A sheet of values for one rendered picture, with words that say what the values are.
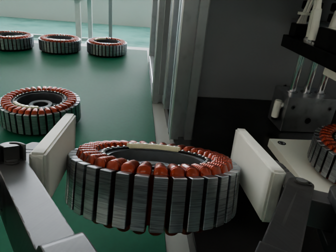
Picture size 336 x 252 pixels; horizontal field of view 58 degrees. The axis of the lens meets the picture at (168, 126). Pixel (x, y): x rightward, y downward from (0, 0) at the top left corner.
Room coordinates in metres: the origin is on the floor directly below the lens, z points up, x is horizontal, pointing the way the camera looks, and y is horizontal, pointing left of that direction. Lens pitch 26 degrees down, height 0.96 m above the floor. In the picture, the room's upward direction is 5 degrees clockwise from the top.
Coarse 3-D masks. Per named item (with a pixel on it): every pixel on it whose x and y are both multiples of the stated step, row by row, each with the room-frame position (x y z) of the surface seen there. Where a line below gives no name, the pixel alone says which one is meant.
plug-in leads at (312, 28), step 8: (312, 0) 0.45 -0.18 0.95; (320, 0) 0.41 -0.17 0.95; (304, 8) 0.46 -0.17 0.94; (312, 8) 0.44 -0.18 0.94; (320, 8) 0.41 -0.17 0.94; (304, 16) 0.46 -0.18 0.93; (312, 16) 0.41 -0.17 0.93; (320, 16) 0.41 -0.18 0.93; (296, 24) 0.45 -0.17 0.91; (304, 24) 0.46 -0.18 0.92; (312, 24) 0.41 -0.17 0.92; (296, 32) 0.45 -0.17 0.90; (304, 32) 0.45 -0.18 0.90; (312, 32) 0.41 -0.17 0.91; (312, 40) 0.41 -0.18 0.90
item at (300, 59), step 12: (288, 36) 0.45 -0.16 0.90; (324, 36) 0.37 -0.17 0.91; (288, 48) 0.45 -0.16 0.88; (300, 48) 0.41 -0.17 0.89; (312, 48) 0.39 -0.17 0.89; (324, 48) 0.37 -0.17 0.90; (300, 60) 0.43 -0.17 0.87; (312, 60) 0.38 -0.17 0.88; (324, 60) 0.35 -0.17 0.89; (300, 72) 0.43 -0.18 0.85; (312, 72) 0.43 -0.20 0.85; (324, 72) 0.36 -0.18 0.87; (324, 84) 0.43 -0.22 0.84
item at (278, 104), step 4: (276, 100) 0.41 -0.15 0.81; (280, 100) 0.42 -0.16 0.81; (276, 104) 0.41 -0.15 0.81; (280, 104) 0.41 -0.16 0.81; (272, 108) 0.42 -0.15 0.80; (276, 108) 0.41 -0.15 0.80; (280, 108) 0.42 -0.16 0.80; (272, 112) 0.42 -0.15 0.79; (276, 112) 0.41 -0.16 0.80; (272, 116) 0.41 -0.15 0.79; (276, 116) 0.41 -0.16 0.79
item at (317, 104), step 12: (276, 96) 0.44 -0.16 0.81; (288, 96) 0.41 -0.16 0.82; (300, 96) 0.41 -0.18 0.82; (312, 96) 0.41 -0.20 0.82; (324, 96) 0.42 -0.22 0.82; (288, 108) 0.40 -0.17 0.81; (300, 108) 0.41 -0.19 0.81; (312, 108) 0.41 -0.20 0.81; (324, 108) 0.41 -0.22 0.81; (276, 120) 0.42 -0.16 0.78; (288, 120) 0.40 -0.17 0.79; (300, 120) 0.41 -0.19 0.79; (312, 120) 0.41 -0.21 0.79; (324, 120) 0.41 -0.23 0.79
